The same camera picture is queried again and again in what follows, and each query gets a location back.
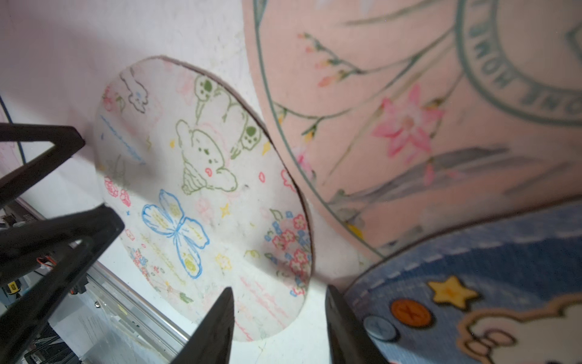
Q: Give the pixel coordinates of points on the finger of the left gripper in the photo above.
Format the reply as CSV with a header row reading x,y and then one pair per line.
x,y
70,245
65,140

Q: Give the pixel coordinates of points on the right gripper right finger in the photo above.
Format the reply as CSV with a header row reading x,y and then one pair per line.
x,y
347,337

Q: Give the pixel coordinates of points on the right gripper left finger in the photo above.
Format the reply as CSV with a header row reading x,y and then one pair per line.
x,y
212,341

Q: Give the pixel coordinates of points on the white blue butterfly coaster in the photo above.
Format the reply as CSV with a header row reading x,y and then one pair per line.
x,y
206,201

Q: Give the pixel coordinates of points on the blue denim bear car coaster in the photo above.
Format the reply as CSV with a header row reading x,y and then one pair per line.
x,y
506,291

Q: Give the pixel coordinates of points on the beige blue doodle coaster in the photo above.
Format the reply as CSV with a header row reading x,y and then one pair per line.
x,y
403,119

